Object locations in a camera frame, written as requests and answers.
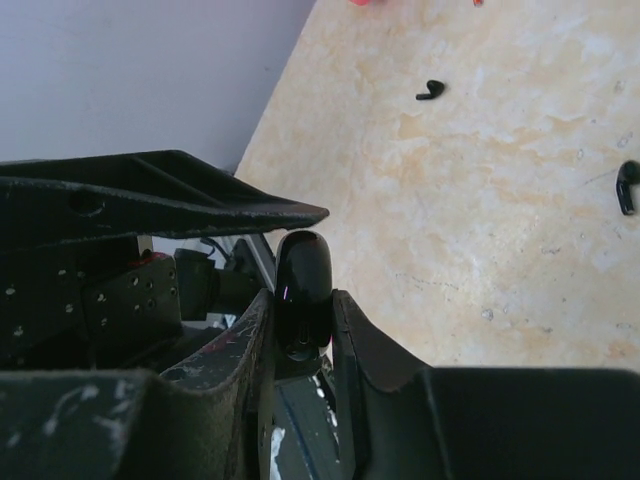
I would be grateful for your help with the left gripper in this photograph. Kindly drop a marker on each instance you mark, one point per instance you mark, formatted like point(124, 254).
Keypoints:
point(107, 304)

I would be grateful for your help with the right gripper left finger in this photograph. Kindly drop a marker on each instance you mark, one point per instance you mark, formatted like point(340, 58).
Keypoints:
point(206, 417)

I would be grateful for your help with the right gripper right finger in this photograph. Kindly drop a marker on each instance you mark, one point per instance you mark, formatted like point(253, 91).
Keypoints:
point(400, 418)

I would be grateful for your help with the black earbud charging case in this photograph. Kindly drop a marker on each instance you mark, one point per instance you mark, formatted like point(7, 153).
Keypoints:
point(303, 295)

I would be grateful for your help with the black earbud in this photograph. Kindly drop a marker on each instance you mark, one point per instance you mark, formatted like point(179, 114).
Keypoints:
point(627, 177)
point(434, 89)

